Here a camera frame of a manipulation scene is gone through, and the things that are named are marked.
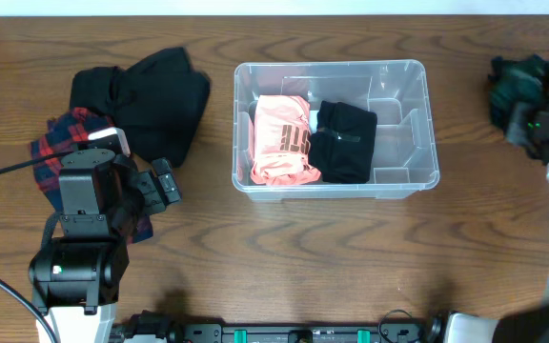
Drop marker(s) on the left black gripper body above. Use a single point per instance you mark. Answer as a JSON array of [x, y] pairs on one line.
[[161, 183]]

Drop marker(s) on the red navy plaid shirt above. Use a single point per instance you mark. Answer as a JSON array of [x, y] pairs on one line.
[[72, 127]]

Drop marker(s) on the large black garment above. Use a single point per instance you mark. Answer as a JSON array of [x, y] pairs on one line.
[[158, 102]]

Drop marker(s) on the salmon pink printed t-shirt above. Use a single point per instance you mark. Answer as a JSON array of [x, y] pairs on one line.
[[282, 142]]

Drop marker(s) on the black garment with tape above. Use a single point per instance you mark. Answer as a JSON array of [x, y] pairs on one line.
[[342, 148]]

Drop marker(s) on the dark green garment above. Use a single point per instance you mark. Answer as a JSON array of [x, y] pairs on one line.
[[513, 81]]

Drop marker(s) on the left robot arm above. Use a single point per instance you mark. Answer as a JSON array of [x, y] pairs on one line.
[[76, 277]]

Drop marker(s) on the clear plastic storage container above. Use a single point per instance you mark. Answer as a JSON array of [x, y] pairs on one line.
[[396, 91]]

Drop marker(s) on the white label in container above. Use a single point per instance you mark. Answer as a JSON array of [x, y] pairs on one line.
[[313, 120]]

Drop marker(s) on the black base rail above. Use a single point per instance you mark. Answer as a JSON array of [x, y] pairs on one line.
[[154, 327]]

